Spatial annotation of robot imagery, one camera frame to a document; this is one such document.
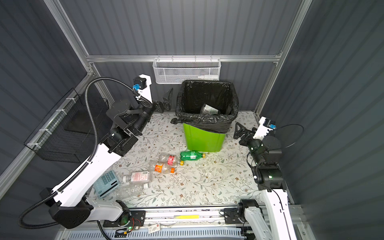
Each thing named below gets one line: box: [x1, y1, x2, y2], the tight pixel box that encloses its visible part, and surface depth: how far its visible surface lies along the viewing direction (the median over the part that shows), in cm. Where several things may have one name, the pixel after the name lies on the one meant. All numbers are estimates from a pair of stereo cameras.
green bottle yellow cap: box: [180, 150, 206, 161], surface depth 93 cm
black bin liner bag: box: [170, 79, 239, 134], surface depth 87 cm
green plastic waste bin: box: [183, 123, 227, 152], surface depth 86 cm
